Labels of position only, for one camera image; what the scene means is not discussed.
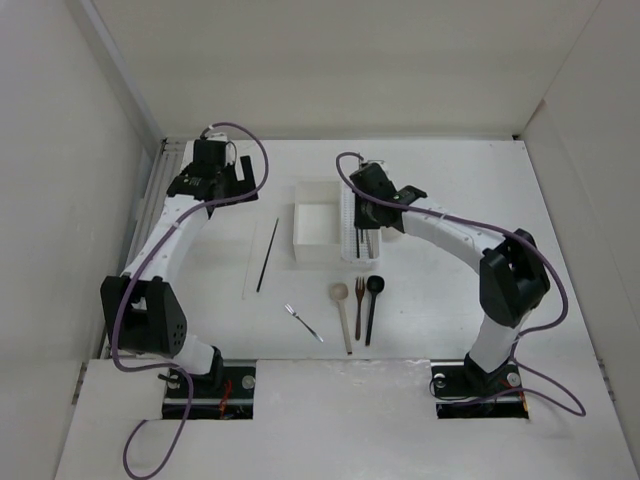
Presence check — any white chopstick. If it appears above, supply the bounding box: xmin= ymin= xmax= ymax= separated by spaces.
xmin=241 ymin=220 xmax=259 ymax=301

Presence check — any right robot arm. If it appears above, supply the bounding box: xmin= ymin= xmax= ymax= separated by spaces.
xmin=350 ymin=162 xmax=550 ymax=396

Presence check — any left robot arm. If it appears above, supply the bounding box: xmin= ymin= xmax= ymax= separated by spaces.
xmin=100 ymin=135 xmax=258 ymax=397

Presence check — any white perforated basket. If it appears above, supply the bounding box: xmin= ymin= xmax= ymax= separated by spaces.
xmin=340 ymin=184 xmax=381 ymax=268

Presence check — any white square box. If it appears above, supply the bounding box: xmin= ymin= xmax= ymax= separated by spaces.
xmin=293 ymin=180 xmax=341 ymax=265

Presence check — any black spoon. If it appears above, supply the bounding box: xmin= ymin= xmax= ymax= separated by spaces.
xmin=365 ymin=275 xmax=385 ymax=346

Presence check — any brown wooden fork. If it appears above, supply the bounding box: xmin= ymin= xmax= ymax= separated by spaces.
xmin=355 ymin=277 xmax=366 ymax=341

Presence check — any beige wooden spoon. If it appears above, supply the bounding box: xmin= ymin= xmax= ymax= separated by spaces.
xmin=329 ymin=283 xmax=353 ymax=355

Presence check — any small metal fork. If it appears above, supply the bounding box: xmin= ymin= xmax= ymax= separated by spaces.
xmin=284 ymin=303 xmax=324 ymax=343

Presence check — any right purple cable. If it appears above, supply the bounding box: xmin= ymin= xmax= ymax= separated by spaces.
xmin=334 ymin=152 xmax=587 ymax=417

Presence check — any purple cable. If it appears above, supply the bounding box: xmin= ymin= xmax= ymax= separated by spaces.
xmin=109 ymin=121 xmax=271 ymax=475
xmin=334 ymin=152 xmax=587 ymax=417

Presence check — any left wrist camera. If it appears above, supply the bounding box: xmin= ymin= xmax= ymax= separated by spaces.
xmin=204 ymin=132 xmax=233 ymax=145

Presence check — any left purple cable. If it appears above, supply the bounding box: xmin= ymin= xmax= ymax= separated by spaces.
xmin=109 ymin=121 xmax=271 ymax=475

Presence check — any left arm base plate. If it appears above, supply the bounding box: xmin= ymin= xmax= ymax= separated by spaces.
xmin=157 ymin=360 xmax=257 ymax=420

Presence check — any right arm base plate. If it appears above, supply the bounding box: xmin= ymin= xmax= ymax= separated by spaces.
xmin=429 ymin=361 xmax=529 ymax=420

